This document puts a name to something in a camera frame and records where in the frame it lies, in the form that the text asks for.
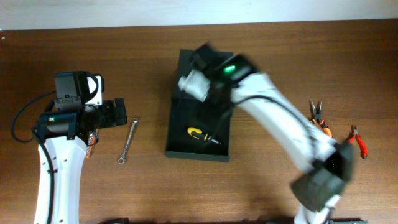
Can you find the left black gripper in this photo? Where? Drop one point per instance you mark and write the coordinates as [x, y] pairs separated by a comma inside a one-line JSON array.
[[112, 119]]

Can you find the silver combination wrench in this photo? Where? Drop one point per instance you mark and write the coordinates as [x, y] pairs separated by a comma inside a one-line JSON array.
[[123, 156]]

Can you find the dark green hinged box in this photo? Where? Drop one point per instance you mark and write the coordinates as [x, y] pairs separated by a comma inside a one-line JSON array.
[[188, 112]]

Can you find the yellow black screwdriver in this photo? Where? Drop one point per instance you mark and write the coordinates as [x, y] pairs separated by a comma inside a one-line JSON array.
[[200, 135]]

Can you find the orange black needle-nose pliers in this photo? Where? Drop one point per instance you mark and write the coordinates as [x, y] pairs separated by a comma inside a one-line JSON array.
[[316, 117]]

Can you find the red handled cutting pliers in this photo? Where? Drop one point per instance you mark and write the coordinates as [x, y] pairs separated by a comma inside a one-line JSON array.
[[355, 136]]

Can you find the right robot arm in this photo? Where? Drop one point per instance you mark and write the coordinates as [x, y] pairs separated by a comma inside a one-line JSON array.
[[327, 166]]

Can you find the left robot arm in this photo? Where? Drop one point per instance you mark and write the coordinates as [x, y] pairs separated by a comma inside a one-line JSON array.
[[65, 131]]

